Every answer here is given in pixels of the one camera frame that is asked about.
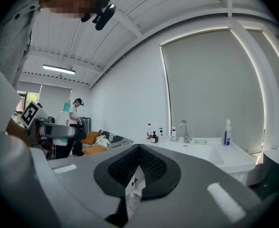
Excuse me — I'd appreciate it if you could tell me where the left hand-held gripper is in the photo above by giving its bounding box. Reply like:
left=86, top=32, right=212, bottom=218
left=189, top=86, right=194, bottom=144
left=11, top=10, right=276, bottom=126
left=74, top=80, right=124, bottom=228
left=20, top=100, right=87, bottom=152

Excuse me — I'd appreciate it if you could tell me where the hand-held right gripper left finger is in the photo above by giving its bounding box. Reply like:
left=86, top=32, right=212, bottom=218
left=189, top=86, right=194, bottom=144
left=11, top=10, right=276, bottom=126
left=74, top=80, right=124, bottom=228
left=30, top=143, right=140, bottom=228

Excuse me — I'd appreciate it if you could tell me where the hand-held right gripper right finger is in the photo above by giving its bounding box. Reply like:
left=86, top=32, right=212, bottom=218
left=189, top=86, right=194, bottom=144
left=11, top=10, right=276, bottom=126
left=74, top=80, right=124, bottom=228
left=127, top=143, right=261, bottom=228

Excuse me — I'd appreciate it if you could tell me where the white bottle with teal cap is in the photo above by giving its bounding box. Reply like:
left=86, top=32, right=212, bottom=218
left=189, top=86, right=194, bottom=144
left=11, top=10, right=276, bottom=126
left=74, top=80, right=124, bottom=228
left=52, top=102, right=71, bottom=147

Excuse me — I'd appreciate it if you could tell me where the person's left forearm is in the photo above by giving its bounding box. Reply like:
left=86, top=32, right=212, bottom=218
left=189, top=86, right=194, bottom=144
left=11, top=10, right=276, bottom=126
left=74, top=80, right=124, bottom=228
left=6, top=116, right=31, bottom=147

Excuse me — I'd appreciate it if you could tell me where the orange cushion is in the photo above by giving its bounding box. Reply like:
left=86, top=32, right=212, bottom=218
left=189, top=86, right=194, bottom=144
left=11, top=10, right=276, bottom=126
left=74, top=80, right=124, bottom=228
left=82, top=145, right=108, bottom=155
left=80, top=131, right=102, bottom=144

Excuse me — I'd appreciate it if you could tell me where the small grey roller blind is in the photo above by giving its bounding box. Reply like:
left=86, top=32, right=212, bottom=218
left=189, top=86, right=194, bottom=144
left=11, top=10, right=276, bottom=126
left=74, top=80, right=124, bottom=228
left=38, top=84, right=73, bottom=112

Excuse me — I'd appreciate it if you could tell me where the black cabinet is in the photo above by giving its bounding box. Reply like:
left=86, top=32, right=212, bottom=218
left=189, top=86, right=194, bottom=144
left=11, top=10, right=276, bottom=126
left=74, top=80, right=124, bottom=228
left=79, top=116, right=92, bottom=134

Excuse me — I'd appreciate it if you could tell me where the striped grey blanket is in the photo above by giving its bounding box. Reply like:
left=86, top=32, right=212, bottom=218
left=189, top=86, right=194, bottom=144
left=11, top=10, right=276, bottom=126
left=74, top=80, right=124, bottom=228
left=95, top=129, right=135, bottom=149

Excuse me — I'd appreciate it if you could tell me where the chrome faucet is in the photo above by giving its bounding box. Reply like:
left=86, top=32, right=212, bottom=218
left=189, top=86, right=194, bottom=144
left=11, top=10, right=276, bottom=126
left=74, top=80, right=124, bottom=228
left=179, top=119, right=193, bottom=144

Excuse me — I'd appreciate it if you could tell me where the white bottle blue cap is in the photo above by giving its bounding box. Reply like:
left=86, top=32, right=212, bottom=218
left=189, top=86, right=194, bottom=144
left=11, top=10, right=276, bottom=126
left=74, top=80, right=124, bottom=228
left=170, top=126, right=178, bottom=142

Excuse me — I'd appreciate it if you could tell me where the long ceiling light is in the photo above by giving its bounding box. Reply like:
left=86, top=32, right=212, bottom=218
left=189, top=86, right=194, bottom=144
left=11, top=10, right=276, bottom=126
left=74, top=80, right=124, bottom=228
left=42, top=64, right=76, bottom=75

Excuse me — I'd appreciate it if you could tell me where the white blue spray bottle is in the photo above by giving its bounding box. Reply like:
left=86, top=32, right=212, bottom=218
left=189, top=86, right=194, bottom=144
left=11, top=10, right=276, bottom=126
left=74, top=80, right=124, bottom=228
left=222, top=119, right=232, bottom=147

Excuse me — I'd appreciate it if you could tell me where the dark grey appliance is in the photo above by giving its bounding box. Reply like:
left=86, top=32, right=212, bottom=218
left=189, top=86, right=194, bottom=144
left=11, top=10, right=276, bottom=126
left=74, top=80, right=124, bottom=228
left=255, top=148, right=279, bottom=200

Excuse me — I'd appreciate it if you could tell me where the person's grey shirt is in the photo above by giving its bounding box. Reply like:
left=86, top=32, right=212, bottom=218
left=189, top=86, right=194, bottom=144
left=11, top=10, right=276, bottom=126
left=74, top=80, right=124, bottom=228
left=0, top=0, right=50, bottom=137

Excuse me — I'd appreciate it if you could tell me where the large grey roller blind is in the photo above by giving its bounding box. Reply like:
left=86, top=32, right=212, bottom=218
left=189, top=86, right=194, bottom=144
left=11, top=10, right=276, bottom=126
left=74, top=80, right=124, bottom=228
left=160, top=28, right=265, bottom=153

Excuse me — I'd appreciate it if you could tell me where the person's head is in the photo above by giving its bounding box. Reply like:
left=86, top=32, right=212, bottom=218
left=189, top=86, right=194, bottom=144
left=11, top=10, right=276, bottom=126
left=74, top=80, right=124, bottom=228
left=38, top=0, right=102, bottom=20

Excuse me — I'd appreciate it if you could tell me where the narrow grey roller blind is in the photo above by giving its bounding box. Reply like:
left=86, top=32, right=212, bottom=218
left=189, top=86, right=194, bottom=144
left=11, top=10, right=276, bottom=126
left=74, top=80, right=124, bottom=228
left=246, top=29, right=279, bottom=131

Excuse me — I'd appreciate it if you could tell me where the black head-worn camera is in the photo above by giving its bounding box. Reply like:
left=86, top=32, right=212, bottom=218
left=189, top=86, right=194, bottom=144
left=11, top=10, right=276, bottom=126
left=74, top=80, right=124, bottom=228
left=81, top=0, right=117, bottom=31

